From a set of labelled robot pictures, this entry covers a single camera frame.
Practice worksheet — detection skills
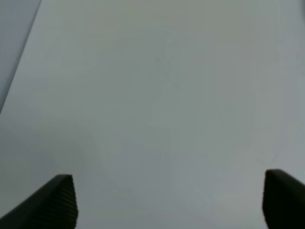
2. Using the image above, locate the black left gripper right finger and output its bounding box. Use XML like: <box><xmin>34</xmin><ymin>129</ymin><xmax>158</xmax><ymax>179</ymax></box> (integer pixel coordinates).
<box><xmin>262</xmin><ymin>169</ymin><xmax>305</xmax><ymax>229</ymax></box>

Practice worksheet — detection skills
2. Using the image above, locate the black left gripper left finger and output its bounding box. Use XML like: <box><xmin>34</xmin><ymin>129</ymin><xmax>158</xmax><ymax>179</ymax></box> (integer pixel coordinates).
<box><xmin>0</xmin><ymin>174</ymin><xmax>78</xmax><ymax>229</ymax></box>

